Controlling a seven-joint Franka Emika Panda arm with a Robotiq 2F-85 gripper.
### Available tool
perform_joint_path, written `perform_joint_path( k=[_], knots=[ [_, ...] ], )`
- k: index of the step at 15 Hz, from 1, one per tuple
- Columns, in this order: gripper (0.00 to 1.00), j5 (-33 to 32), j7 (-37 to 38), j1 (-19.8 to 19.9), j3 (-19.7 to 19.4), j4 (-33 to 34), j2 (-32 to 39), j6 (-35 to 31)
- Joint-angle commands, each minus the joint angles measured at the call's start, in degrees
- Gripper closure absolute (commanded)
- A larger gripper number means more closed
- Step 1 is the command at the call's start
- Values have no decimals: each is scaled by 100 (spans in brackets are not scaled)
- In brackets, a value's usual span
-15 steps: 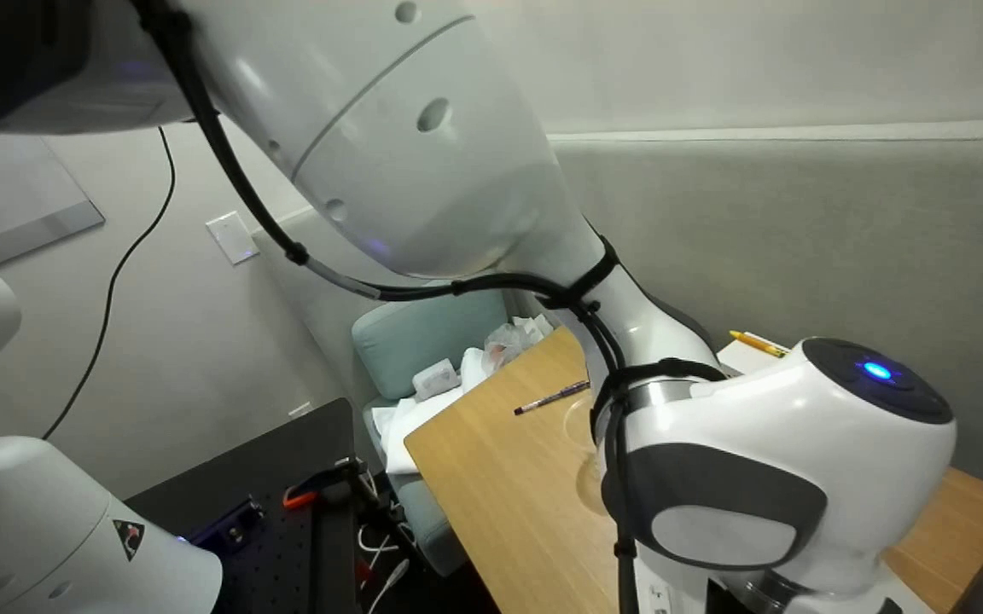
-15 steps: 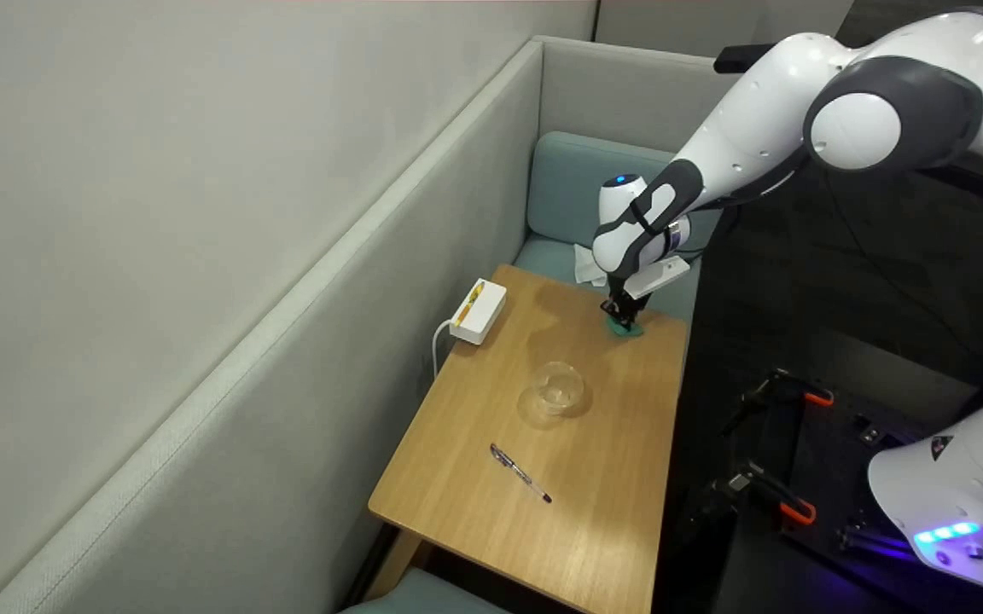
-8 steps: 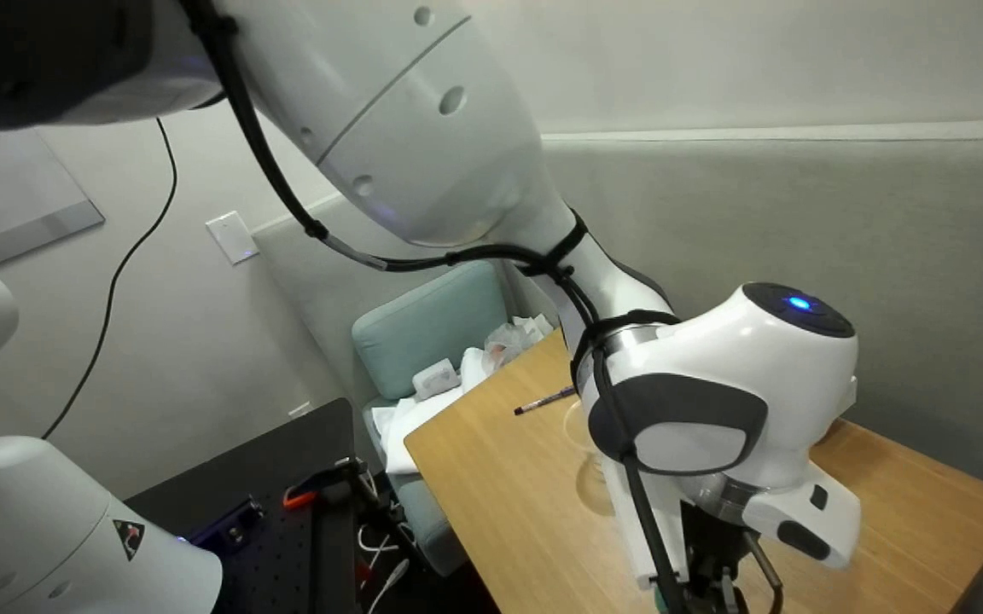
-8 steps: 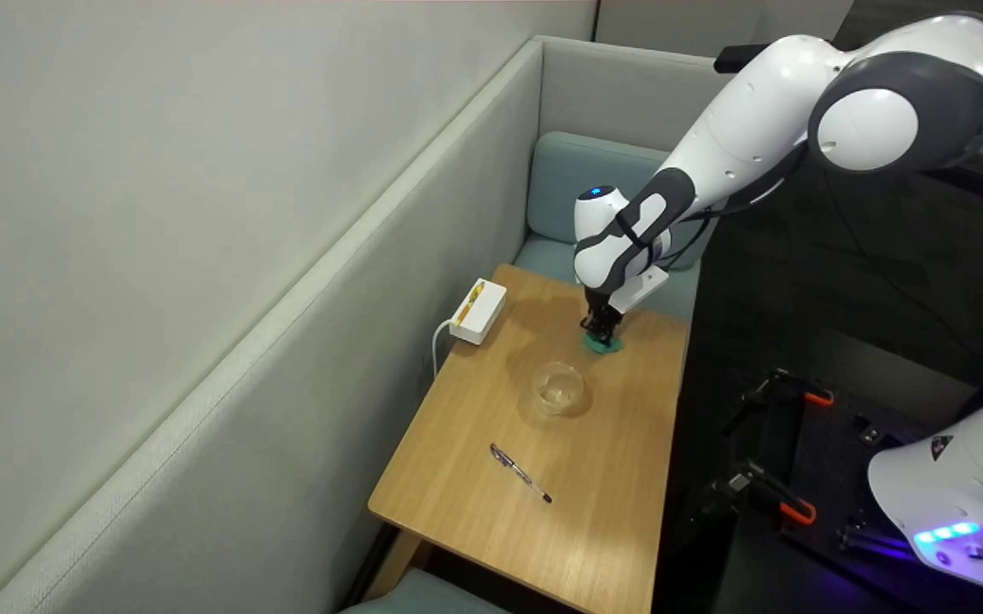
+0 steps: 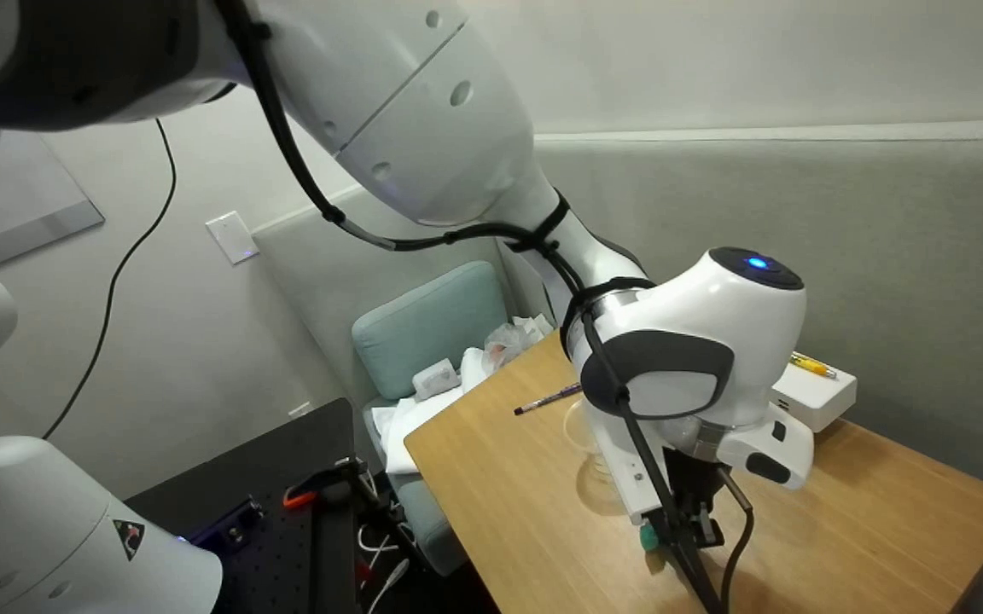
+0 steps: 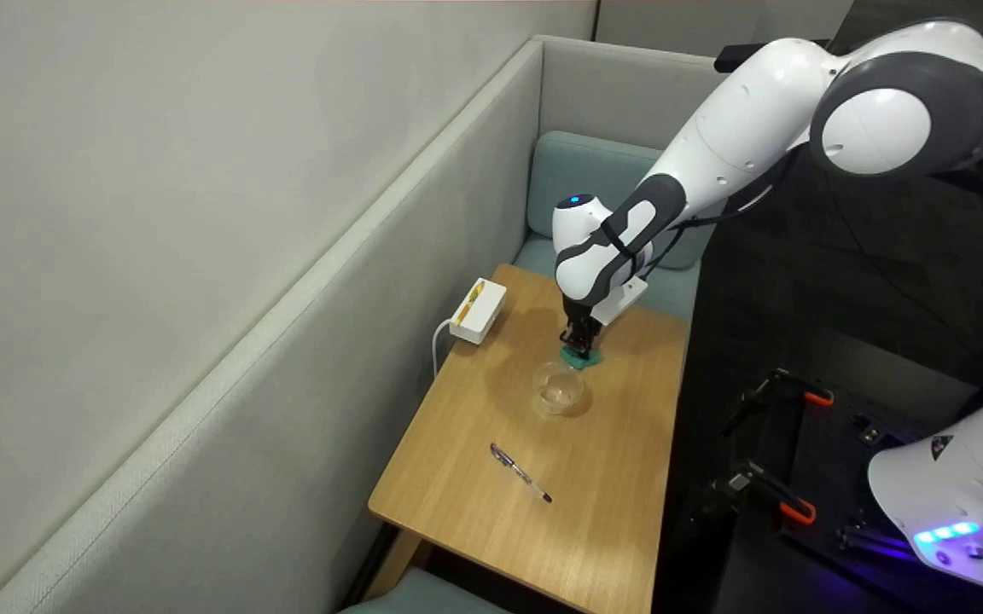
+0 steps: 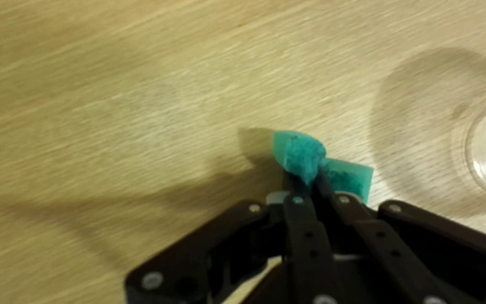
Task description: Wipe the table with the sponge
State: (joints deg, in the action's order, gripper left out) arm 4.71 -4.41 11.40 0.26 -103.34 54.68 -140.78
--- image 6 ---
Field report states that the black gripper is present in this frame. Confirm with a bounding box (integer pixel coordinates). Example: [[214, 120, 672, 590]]
[[565, 299, 601, 360]]

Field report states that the green sponge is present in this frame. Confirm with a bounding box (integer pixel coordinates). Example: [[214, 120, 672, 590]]
[[561, 347, 601, 373]]

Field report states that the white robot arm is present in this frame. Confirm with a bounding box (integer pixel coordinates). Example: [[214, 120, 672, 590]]
[[553, 20, 983, 360]]

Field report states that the clear glass bowl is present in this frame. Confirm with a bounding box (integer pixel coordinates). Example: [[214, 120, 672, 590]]
[[532, 363, 591, 417]]

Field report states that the white box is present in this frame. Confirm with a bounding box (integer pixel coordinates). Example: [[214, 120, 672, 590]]
[[446, 277, 506, 345]]

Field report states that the black pen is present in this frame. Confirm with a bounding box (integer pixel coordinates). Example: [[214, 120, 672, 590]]
[[490, 442, 553, 504]]

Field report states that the white box cable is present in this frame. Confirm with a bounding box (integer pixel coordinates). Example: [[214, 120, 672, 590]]
[[432, 318, 459, 380]]

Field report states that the orange handled clamp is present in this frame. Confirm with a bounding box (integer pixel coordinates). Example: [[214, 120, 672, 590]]
[[708, 462, 821, 528], [734, 369, 836, 422]]

